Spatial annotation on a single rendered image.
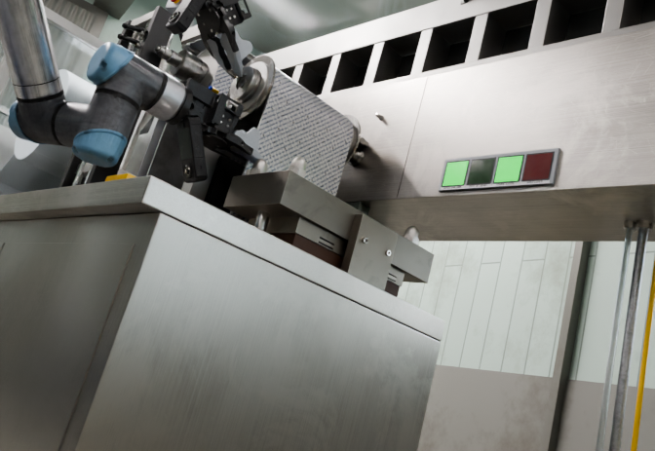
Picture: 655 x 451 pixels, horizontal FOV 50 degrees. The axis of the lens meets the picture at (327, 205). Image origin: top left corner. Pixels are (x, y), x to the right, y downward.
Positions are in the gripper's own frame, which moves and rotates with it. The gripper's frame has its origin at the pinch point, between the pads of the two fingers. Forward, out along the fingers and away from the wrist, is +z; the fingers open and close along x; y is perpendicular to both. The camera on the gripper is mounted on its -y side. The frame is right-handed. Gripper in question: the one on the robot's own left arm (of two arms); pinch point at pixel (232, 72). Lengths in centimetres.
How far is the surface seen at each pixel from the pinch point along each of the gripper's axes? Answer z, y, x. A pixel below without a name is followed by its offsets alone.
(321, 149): 21.1, 7.9, -7.6
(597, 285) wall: 144, 153, 24
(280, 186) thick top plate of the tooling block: 17.4, -19.7, -26.1
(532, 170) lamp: 33, 17, -49
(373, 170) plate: 31.7, 20.0, -7.9
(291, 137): 15.8, 1.7, -7.6
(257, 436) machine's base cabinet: 45, -46, -33
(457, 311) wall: 166, 156, 106
